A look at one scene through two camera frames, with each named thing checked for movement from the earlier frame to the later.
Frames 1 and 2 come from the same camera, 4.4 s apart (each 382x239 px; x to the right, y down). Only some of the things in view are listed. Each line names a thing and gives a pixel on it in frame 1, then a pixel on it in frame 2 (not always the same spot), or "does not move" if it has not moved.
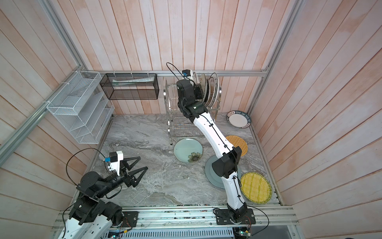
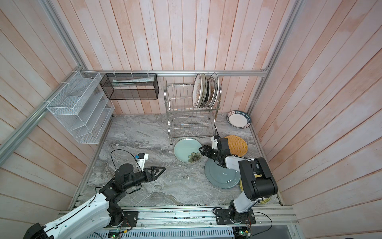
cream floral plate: x=203 y=86 does not move
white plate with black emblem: x=215 y=76 does not move
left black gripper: x=130 y=180 -> x=153 y=177
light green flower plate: x=188 y=150 does not move
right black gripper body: x=199 y=94 -> x=215 y=154
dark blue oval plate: x=207 y=92 does not move
